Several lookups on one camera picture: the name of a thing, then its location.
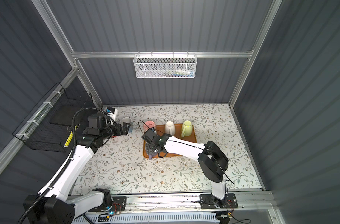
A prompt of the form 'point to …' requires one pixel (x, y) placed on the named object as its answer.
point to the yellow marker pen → (68, 141)
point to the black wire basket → (47, 127)
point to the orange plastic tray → (146, 156)
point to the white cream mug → (170, 128)
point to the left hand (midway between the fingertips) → (123, 124)
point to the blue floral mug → (128, 120)
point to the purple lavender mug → (152, 155)
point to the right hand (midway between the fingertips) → (153, 148)
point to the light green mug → (187, 129)
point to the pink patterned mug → (150, 124)
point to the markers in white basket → (178, 73)
